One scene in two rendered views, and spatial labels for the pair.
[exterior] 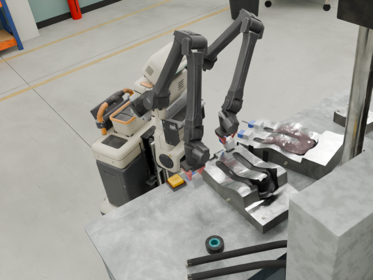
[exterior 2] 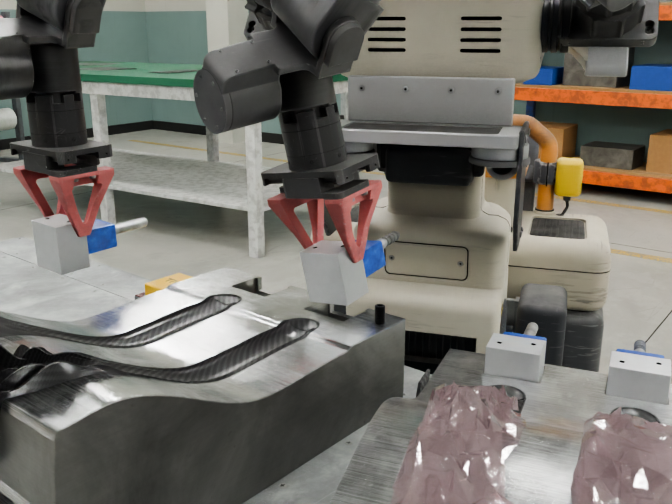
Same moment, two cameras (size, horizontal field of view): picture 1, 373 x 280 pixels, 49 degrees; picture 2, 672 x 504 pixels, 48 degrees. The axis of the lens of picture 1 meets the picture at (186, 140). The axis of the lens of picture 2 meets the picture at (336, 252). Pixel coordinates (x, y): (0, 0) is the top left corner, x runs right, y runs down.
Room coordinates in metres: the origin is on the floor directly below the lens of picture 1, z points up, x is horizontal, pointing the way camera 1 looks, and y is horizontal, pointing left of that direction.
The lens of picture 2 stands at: (1.41, -0.88, 1.17)
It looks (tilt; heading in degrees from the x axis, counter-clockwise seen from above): 17 degrees down; 68
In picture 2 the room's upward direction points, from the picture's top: straight up
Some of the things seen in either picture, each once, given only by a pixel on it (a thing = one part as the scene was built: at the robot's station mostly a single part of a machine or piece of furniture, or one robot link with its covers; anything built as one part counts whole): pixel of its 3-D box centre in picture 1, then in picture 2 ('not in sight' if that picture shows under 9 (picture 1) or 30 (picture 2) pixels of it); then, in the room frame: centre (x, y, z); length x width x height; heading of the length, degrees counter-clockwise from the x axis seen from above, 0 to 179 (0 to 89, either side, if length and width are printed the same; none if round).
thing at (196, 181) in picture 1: (190, 175); (98, 233); (1.47, 0.00, 0.94); 0.13 x 0.05 x 0.05; 28
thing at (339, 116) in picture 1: (356, 118); not in sight; (1.85, -0.97, 0.84); 0.20 x 0.15 x 0.07; 28
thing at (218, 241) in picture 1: (214, 245); not in sight; (1.14, -0.05, 0.82); 0.08 x 0.08 x 0.04
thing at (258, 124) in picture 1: (251, 124); (638, 368); (1.92, -0.38, 0.86); 0.13 x 0.05 x 0.05; 45
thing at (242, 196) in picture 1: (248, 180); (112, 390); (1.45, -0.27, 0.87); 0.50 x 0.26 x 0.14; 28
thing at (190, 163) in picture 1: (192, 158); (58, 126); (1.44, -0.01, 1.06); 0.10 x 0.07 x 0.07; 118
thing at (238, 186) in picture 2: not in sight; (159, 132); (2.18, 3.96, 0.51); 2.40 x 1.13 x 1.02; 126
